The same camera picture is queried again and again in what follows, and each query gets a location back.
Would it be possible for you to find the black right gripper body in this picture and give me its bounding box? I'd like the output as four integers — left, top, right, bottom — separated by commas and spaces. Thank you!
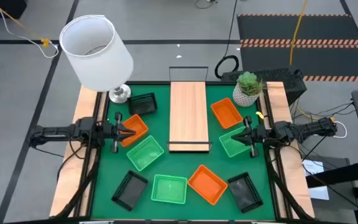
243, 115, 272, 159

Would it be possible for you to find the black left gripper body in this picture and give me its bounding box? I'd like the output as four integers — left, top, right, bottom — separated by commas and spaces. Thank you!
103, 111, 124, 154

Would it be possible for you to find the orange plastic basket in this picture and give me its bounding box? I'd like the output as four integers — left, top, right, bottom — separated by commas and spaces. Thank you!
187, 164, 229, 206
120, 114, 149, 147
210, 97, 244, 130

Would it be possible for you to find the green plastic basket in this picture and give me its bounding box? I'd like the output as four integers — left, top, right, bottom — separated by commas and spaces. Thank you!
150, 174, 188, 205
218, 126, 252, 158
126, 134, 165, 172

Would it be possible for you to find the black plastic basket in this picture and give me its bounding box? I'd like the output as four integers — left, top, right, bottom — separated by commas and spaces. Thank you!
111, 169, 149, 212
127, 92, 158, 116
227, 172, 264, 214

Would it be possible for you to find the succulent in patterned pot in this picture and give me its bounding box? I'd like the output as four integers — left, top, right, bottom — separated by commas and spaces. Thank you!
232, 71, 265, 108

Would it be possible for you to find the white shade table lamp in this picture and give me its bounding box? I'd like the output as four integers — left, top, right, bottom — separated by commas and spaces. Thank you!
59, 14, 135, 104

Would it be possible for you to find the light wood side board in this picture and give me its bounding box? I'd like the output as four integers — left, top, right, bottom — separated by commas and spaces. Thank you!
48, 85, 107, 218
258, 81, 316, 218

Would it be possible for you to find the green table mat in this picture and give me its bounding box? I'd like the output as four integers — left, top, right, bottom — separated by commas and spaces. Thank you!
90, 82, 276, 221

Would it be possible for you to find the black computer case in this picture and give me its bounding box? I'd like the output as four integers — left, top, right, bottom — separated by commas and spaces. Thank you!
221, 67, 308, 98

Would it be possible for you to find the white paper sheet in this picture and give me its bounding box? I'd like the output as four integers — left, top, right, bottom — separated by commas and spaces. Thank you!
302, 159, 331, 200

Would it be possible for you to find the black hazard-striped floor mat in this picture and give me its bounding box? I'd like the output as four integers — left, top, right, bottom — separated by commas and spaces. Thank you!
236, 13, 358, 45
240, 44, 358, 83

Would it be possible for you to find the black box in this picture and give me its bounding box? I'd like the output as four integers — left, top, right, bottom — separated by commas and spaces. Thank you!
0, 0, 27, 19

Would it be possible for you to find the black frame strut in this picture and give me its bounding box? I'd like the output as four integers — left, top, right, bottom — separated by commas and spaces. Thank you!
264, 149, 315, 220
53, 146, 104, 218

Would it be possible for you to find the wooden shelf with black frame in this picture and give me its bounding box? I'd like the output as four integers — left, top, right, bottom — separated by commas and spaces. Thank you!
166, 66, 213, 153

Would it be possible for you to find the black coiled cable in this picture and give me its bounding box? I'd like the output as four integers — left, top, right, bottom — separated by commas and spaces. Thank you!
214, 0, 240, 80

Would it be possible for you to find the white cable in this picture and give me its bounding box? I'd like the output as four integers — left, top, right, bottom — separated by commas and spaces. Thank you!
311, 120, 348, 139
0, 0, 60, 59

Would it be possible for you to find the orange cable with yellow plug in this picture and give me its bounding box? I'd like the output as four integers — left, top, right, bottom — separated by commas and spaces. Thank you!
0, 0, 51, 48

